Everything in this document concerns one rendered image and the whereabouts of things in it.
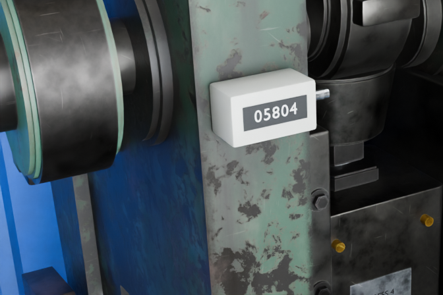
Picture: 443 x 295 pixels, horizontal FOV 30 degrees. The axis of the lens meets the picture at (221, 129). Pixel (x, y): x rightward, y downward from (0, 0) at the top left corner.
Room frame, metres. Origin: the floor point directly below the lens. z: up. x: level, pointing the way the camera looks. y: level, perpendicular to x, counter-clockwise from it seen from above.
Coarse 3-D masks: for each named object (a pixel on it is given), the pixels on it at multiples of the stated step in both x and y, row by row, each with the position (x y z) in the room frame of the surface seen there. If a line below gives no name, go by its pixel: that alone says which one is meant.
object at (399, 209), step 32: (384, 160) 0.80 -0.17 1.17; (352, 192) 0.73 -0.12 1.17; (384, 192) 0.72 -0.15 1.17; (416, 192) 0.72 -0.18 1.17; (352, 224) 0.69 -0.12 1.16; (384, 224) 0.70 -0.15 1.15; (416, 224) 0.72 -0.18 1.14; (352, 256) 0.69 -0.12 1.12; (384, 256) 0.70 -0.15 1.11; (416, 256) 0.72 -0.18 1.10; (352, 288) 0.69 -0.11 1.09; (384, 288) 0.70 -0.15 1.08; (416, 288) 0.72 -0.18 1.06
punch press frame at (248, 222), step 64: (128, 0) 0.67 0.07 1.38; (192, 0) 0.58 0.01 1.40; (256, 0) 0.60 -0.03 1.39; (192, 64) 0.58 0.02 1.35; (256, 64) 0.60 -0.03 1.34; (128, 128) 0.70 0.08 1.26; (192, 128) 0.59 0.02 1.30; (64, 192) 1.11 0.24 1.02; (128, 192) 0.78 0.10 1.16; (192, 192) 0.60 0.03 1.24; (256, 192) 0.60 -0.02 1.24; (64, 256) 1.18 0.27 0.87; (128, 256) 0.81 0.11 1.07; (192, 256) 0.62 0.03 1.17; (256, 256) 0.60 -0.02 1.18
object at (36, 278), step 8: (32, 272) 1.15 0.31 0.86; (40, 272) 1.15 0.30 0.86; (48, 272) 1.14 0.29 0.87; (56, 272) 1.13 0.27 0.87; (24, 280) 1.13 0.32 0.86; (32, 280) 1.11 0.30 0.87; (40, 280) 1.10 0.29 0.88; (48, 280) 1.10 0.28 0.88; (56, 280) 1.09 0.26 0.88; (64, 280) 1.09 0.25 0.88; (24, 288) 1.15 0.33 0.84; (32, 288) 1.07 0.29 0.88; (40, 288) 1.06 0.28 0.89; (48, 288) 1.06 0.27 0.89; (56, 288) 1.05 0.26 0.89; (64, 288) 1.04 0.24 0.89
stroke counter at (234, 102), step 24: (288, 72) 0.60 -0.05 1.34; (216, 96) 0.57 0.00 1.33; (240, 96) 0.55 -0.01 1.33; (264, 96) 0.56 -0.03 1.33; (288, 96) 0.57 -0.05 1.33; (312, 96) 0.58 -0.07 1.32; (216, 120) 0.58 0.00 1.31; (240, 120) 0.55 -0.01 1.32; (288, 120) 0.57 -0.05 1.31; (312, 120) 0.57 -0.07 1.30; (240, 144) 0.55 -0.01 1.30
